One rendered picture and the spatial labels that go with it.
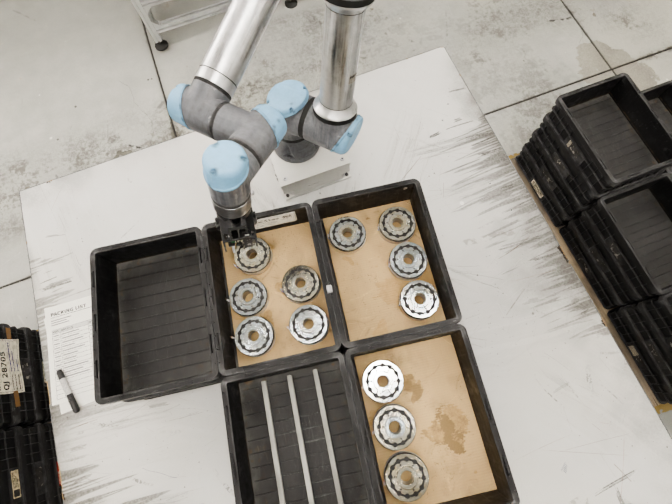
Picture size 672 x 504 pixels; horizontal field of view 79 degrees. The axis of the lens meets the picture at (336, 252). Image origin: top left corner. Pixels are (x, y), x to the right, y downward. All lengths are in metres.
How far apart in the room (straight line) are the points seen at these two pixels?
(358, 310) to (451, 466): 0.43
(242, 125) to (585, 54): 2.41
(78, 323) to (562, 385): 1.44
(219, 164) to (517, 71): 2.22
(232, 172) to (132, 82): 2.19
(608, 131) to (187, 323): 1.70
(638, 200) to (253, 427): 1.67
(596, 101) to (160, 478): 2.04
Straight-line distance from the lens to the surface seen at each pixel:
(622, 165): 1.94
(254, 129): 0.77
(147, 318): 1.25
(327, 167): 1.30
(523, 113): 2.55
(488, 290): 1.32
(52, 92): 3.07
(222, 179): 0.70
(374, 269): 1.14
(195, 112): 0.83
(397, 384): 1.08
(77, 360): 1.48
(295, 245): 1.17
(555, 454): 1.35
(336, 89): 1.04
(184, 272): 1.24
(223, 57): 0.85
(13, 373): 2.04
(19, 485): 1.97
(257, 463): 1.15
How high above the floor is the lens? 1.93
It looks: 72 degrees down
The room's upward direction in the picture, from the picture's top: 9 degrees counter-clockwise
